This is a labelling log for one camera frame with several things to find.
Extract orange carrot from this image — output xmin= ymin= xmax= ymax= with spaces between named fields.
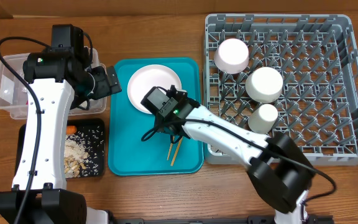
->
xmin=66 ymin=126 xmax=77 ymax=135

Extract white cup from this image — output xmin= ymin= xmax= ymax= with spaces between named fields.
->
xmin=248 ymin=104 xmax=278 ymax=134

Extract pink shallow bowl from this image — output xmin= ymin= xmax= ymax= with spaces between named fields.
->
xmin=214 ymin=39 xmax=249 ymax=74

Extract white bowl with food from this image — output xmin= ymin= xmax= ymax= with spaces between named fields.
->
xmin=245 ymin=67 xmax=283 ymax=103

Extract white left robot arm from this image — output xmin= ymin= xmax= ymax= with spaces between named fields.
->
xmin=0 ymin=47 xmax=114 ymax=223

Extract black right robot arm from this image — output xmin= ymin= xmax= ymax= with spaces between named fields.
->
xmin=154 ymin=99 xmax=314 ymax=223

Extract grey dishwasher rack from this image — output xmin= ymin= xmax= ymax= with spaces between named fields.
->
xmin=203 ymin=14 xmax=358 ymax=166

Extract pink plate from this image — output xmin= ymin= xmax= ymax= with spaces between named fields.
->
xmin=127 ymin=64 xmax=182 ymax=114

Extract black tray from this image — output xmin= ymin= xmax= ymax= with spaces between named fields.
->
xmin=14 ymin=118 xmax=106 ymax=179

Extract teal plastic tray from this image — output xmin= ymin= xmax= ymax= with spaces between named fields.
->
xmin=108 ymin=57 xmax=204 ymax=176

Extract spilled rice and food scraps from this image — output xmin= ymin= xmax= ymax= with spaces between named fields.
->
xmin=63 ymin=125 xmax=105 ymax=179

